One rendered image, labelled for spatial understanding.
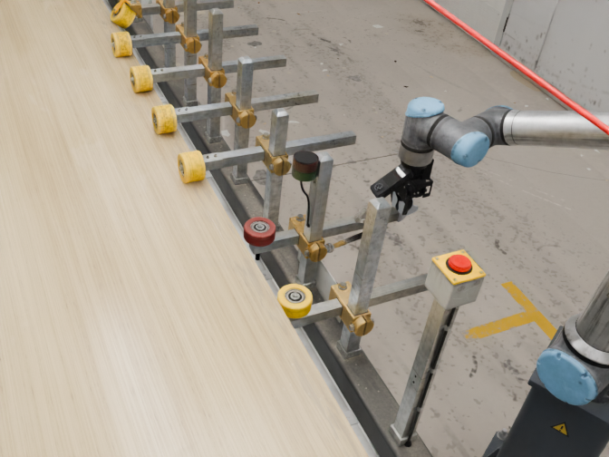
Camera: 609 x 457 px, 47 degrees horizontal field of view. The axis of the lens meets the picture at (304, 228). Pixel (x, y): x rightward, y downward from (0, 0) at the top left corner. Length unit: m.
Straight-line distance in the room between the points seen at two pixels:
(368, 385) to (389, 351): 1.03
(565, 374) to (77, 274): 1.14
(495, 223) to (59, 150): 2.16
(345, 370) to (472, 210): 1.93
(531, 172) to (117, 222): 2.66
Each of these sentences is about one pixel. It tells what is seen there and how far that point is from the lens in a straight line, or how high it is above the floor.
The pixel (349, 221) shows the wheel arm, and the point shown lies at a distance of 1.87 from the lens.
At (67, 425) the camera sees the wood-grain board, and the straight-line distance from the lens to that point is 1.38.
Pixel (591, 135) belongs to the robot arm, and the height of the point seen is 1.27.
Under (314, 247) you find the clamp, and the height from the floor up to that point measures 0.87.
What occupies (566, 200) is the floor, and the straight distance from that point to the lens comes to 3.81.
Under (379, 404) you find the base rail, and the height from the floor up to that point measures 0.70.
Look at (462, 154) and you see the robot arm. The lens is 1.69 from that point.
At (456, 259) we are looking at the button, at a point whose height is 1.23.
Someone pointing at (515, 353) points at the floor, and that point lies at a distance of 2.88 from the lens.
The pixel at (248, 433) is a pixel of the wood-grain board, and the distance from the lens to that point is 1.34.
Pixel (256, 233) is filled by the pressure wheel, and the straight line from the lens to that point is 1.72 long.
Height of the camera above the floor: 2.02
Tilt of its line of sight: 39 degrees down
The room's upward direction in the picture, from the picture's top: 8 degrees clockwise
